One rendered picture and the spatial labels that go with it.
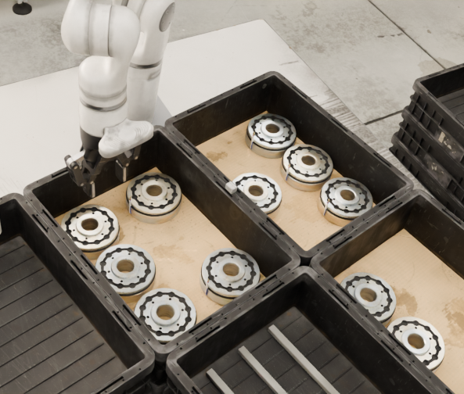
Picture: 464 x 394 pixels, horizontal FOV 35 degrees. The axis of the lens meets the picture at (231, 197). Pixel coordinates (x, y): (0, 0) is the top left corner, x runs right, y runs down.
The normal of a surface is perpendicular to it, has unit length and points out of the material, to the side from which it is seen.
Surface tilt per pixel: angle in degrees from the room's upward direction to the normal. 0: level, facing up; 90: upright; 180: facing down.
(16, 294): 0
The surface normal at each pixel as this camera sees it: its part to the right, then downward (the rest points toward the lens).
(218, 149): 0.12, -0.65
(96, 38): 0.02, 0.56
